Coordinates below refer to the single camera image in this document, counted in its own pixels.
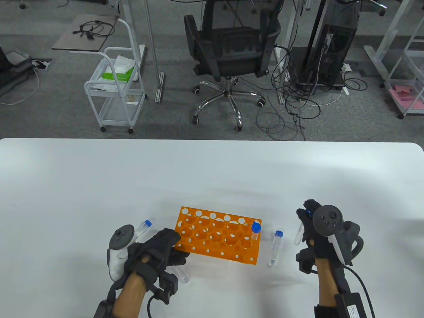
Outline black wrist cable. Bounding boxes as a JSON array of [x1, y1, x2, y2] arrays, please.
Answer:
[[344, 265, 376, 318], [146, 295, 159, 318]]

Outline black labelled sensor box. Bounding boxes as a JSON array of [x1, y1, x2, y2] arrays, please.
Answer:
[[334, 291, 368, 318], [94, 298, 115, 318]]

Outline white plastic bag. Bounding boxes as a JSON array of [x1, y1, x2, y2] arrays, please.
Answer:
[[114, 55, 138, 75]]

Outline black and white tracking controller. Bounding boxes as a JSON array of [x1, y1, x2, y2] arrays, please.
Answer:
[[106, 225, 137, 282], [312, 205, 364, 266]]

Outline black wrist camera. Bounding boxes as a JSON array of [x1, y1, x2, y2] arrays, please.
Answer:
[[154, 273, 181, 304], [295, 248, 318, 274]]

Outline black equipment base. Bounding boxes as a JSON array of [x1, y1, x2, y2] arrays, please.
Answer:
[[0, 45, 35, 88]]

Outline person's left forearm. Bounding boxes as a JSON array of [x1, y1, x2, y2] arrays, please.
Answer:
[[109, 272, 149, 318]]

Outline person's right hand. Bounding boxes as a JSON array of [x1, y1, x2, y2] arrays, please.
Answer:
[[296, 199, 345, 265]]

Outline green packet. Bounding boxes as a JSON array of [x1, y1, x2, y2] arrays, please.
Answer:
[[101, 68, 135, 81]]

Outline black chair base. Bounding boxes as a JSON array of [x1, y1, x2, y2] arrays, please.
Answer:
[[335, 0, 388, 17]]

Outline person's right forearm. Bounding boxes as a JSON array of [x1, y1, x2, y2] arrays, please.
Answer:
[[313, 257, 351, 307]]

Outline white desk frame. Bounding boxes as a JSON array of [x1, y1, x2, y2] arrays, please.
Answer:
[[364, 0, 411, 81]]

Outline black computer tower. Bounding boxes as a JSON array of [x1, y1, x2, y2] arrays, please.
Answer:
[[290, 0, 360, 90]]

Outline orange test tube rack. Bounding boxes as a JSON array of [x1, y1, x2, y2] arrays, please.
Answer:
[[174, 206, 262, 265]]

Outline tangle of black floor cables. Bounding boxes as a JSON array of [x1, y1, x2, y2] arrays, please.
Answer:
[[254, 43, 368, 141]]

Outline white wire trolley cart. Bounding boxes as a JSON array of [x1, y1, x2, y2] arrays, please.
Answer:
[[83, 47, 147, 134]]

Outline person's left hand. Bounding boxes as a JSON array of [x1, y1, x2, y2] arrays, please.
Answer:
[[124, 228, 191, 284]]

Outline black office chair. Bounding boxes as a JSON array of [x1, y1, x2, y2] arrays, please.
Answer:
[[184, 0, 282, 131]]

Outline white shelf trolley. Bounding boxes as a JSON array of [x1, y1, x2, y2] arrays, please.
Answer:
[[384, 30, 424, 120]]

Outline black cable bundle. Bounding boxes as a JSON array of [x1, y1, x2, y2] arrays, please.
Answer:
[[72, 20, 116, 39]]

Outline pink paper sheet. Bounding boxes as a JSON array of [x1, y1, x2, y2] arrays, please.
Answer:
[[389, 84, 424, 111]]

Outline grey metal desk leg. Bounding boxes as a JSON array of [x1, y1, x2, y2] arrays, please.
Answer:
[[275, 0, 303, 105], [143, 0, 165, 104]]

